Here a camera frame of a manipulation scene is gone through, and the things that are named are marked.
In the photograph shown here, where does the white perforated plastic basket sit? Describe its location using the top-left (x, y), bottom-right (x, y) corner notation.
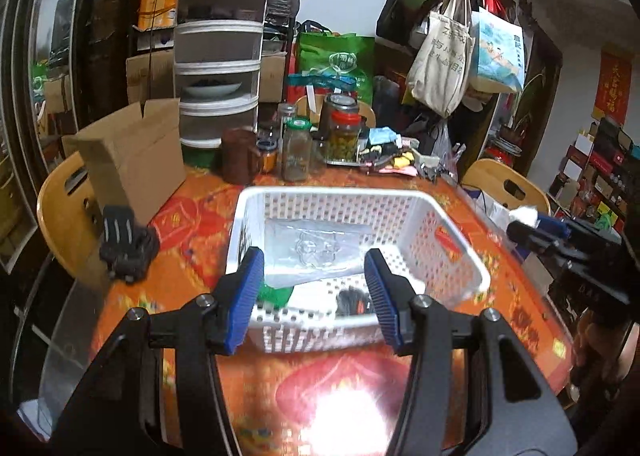
top-left (225, 186), bottom-right (492, 354)

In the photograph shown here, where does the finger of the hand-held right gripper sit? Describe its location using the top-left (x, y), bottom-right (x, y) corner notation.
top-left (506, 221), bottom-right (576, 267)
top-left (536, 215), bottom-right (601, 247)

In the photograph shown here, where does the green lid glass jar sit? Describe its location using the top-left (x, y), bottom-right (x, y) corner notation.
top-left (281, 118), bottom-right (312, 182)

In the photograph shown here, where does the black snack packet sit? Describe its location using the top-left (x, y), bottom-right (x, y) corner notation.
top-left (336, 288), bottom-right (376, 318)

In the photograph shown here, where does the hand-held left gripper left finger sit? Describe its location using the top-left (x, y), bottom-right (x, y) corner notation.
top-left (47, 246), bottom-right (266, 456)

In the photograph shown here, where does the closed cardboard box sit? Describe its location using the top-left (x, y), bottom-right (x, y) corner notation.
top-left (126, 52), bottom-right (176, 104)

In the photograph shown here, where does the white tiered food cover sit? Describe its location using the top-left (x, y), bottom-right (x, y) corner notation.
top-left (173, 0), bottom-right (273, 149)

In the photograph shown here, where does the open cardboard box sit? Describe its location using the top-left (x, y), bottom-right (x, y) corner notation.
top-left (75, 98), bottom-right (187, 227)

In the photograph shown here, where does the orange box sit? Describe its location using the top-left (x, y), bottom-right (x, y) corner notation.
top-left (137, 0), bottom-right (179, 32)

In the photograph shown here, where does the dark glass door cabinet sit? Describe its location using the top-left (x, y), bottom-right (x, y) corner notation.
top-left (0, 0), bottom-right (101, 277)

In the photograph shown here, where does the dark framed orchid painting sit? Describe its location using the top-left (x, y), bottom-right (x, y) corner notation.
top-left (500, 16), bottom-right (563, 162)

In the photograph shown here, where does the brown mug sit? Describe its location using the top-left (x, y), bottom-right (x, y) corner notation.
top-left (220, 128), bottom-right (261, 185)

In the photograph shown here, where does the red wall poster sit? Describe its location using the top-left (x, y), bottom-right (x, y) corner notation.
top-left (595, 48), bottom-right (633, 124)

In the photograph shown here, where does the green snack packet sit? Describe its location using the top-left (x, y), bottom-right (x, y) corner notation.
top-left (257, 283), bottom-right (295, 309)

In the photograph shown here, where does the red printed tablecloth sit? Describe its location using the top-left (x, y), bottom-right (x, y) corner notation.
top-left (90, 166), bottom-right (576, 456)

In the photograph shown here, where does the hanging clear plastic bag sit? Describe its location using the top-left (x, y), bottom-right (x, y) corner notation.
top-left (432, 121), bottom-right (458, 182)

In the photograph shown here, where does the white soft lump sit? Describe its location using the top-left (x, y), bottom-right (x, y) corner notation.
top-left (510, 205), bottom-right (542, 226)

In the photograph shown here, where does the black hanging bag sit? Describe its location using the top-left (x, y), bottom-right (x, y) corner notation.
top-left (377, 0), bottom-right (426, 47)

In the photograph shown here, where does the green shopping bag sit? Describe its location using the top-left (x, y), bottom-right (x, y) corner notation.
top-left (297, 31), bottom-right (376, 104)

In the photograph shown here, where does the shelf of boxes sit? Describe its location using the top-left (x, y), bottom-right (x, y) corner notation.
top-left (547, 116), bottom-right (640, 237)

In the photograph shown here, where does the small orange jar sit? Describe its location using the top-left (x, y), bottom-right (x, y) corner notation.
top-left (256, 138), bottom-right (278, 172)

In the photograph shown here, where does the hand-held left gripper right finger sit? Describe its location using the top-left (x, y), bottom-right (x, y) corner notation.
top-left (363, 248), bottom-right (581, 456)

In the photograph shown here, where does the clear plastic bag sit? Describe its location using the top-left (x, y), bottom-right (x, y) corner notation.
top-left (264, 217), bottom-right (375, 288)
top-left (432, 121), bottom-right (458, 182)

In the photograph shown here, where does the blue printed tote bag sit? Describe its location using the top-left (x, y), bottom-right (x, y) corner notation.
top-left (467, 6), bottom-right (526, 94)

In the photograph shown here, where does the white paper bag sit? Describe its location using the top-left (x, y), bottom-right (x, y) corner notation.
top-left (475, 191), bottom-right (511, 227)

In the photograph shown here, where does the person's right hand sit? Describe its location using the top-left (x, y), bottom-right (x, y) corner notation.
top-left (570, 310), bottom-right (610, 378)

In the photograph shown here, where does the beige canvas tote bag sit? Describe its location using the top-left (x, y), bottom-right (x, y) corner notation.
top-left (406, 11), bottom-right (475, 118)

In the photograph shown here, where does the wooden chair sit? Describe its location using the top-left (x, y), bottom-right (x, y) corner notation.
top-left (460, 158), bottom-right (551, 217)
top-left (37, 151), bottom-right (116, 292)

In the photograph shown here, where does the red lid glass jar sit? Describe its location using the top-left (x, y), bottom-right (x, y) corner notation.
top-left (325, 93), bottom-right (363, 162)

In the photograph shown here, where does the blue face mask pack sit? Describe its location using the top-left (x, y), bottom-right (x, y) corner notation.
top-left (370, 128), bottom-right (401, 149)

